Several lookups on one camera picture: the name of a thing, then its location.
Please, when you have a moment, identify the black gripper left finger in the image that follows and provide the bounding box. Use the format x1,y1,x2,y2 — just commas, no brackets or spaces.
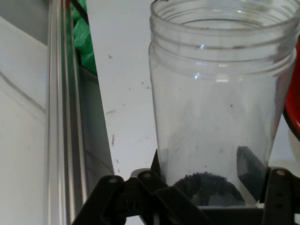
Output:
71,149,213,225

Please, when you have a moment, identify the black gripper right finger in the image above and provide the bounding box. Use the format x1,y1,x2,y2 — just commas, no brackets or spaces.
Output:
236,145,300,225

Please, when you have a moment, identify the clear plastic jar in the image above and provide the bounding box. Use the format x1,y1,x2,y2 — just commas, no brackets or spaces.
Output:
148,0,300,208

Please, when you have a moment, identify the red bowl with black seeds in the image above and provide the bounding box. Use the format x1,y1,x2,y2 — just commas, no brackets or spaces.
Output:
282,35,300,144

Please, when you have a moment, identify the green foam building block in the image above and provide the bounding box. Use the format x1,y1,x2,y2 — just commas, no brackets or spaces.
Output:
70,0,98,77

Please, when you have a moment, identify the aluminium rail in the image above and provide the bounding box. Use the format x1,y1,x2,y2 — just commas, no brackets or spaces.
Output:
46,0,115,225

